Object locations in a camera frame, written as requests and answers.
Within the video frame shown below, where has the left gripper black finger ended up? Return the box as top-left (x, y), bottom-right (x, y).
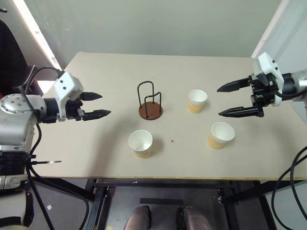
top-left (80, 92), bottom-right (104, 102)
top-left (83, 109), bottom-right (112, 121)

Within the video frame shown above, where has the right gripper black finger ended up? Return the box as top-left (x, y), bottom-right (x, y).
top-left (216, 77), bottom-right (252, 93)
top-left (218, 106), bottom-right (260, 118)

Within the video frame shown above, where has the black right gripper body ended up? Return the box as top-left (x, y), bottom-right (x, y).
top-left (249, 75), bottom-right (279, 118)

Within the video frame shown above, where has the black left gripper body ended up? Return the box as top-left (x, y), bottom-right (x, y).
top-left (64, 99), bottom-right (87, 122)

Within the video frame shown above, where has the tan paper cup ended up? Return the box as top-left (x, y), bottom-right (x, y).
top-left (207, 121), bottom-right (236, 150)
top-left (187, 89), bottom-right (208, 115)
top-left (128, 129), bottom-right (154, 159)

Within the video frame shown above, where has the dark rounded left robot foot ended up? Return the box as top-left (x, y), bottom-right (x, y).
top-left (123, 205), bottom-right (152, 230)

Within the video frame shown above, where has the dark rounded robot foot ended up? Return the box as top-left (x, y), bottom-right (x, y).
top-left (177, 206), bottom-right (213, 230)
top-left (123, 205), bottom-right (152, 230)

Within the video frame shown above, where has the dark rounded right robot foot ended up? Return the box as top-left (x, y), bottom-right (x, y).
top-left (177, 206), bottom-right (213, 230)

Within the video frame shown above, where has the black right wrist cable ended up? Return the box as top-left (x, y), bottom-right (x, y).
top-left (273, 87), bottom-right (307, 99)

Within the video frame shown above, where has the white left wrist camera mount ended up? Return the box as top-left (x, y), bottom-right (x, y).
top-left (53, 71), bottom-right (84, 122)

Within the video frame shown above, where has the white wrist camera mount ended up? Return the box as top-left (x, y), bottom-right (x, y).
top-left (252, 52), bottom-right (285, 106)
top-left (53, 71), bottom-right (84, 122)

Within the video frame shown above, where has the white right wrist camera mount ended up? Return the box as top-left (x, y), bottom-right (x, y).
top-left (252, 52), bottom-right (285, 106)

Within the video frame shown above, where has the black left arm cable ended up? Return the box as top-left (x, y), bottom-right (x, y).
top-left (16, 65), bottom-right (67, 230)

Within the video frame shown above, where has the black wire cup holder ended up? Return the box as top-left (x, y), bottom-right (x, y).
top-left (137, 81), bottom-right (164, 120)

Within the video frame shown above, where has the black cable tie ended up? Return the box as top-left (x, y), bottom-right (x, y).
top-left (30, 160), bottom-right (62, 166)

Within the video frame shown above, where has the black metal table frame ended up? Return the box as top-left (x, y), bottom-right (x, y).
top-left (31, 176), bottom-right (307, 230)

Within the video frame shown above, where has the thick black hanging cable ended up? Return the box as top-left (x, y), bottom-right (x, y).
top-left (289, 154), bottom-right (307, 225)
top-left (272, 146), bottom-right (307, 230)

